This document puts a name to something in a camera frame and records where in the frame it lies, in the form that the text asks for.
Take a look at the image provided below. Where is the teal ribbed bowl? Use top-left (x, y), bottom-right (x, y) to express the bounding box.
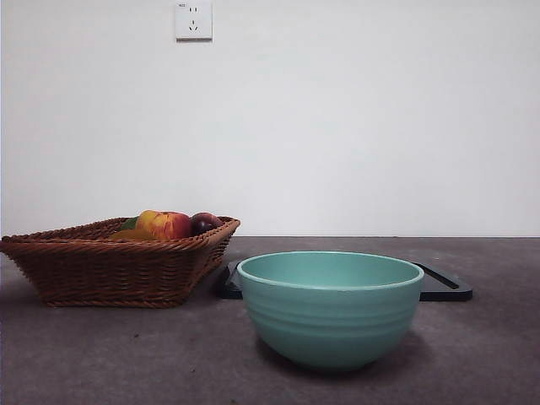
top-left (235, 251), bottom-right (425, 373)

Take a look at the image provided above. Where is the brown kiwifruit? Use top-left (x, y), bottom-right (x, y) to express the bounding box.
top-left (110, 229), bottom-right (158, 242)

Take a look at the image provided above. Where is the dark red plum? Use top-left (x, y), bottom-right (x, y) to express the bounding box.
top-left (190, 212), bottom-right (224, 237)

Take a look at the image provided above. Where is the red and yellow apple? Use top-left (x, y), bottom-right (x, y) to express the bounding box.
top-left (134, 209), bottom-right (193, 241)

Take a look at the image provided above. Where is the brown wicker basket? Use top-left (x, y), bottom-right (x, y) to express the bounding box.
top-left (0, 216), bottom-right (241, 308)

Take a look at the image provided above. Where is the dark rectangular tray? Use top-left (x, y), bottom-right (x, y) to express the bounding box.
top-left (219, 261), bottom-right (473, 302)

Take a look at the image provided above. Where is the white wall socket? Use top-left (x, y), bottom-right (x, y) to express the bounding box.
top-left (175, 0), bottom-right (213, 43)

